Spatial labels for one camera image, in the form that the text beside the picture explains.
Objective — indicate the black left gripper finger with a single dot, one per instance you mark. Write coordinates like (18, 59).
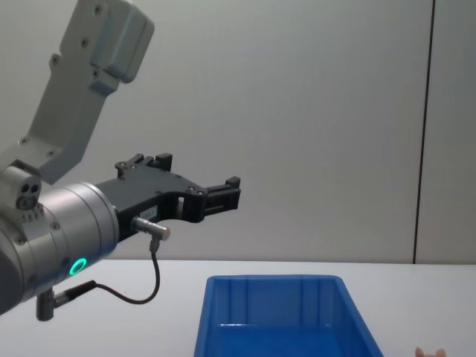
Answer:
(141, 161)
(223, 197)

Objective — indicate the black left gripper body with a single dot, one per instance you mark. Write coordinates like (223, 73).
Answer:
(148, 189)

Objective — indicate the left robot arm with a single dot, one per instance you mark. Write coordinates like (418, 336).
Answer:
(67, 223)

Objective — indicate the blue plastic bin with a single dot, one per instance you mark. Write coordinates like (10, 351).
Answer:
(275, 334)

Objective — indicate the small pink object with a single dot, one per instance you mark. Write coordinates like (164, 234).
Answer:
(429, 352)

